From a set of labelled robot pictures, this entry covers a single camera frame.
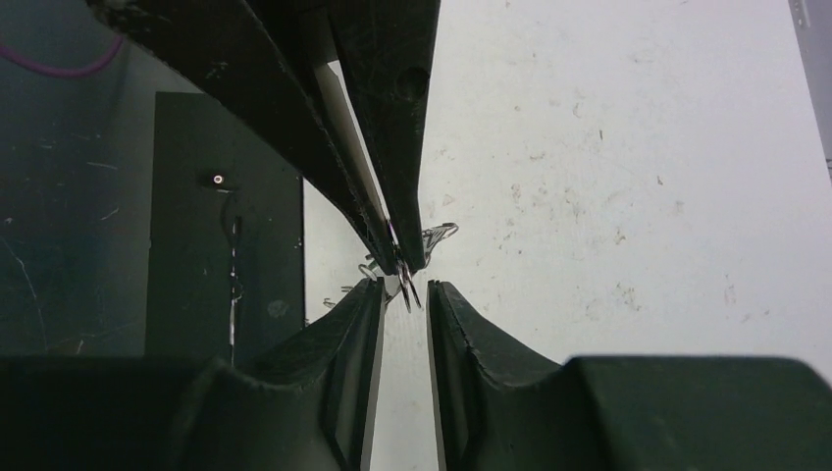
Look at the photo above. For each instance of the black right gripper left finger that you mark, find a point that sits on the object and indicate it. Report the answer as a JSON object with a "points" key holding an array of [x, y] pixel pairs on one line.
{"points": [[307, 404]]}

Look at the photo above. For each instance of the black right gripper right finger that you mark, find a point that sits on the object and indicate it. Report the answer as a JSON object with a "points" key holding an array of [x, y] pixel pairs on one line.
{"points": [[499, 405]]}

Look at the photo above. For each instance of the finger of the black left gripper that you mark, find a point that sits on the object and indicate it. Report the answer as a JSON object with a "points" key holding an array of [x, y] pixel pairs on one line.
{"points": [[225, 50], [386, 51]]}

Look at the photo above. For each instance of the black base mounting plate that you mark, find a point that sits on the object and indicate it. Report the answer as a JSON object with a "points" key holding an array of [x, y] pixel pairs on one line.
{"points": [[226, 261]]}

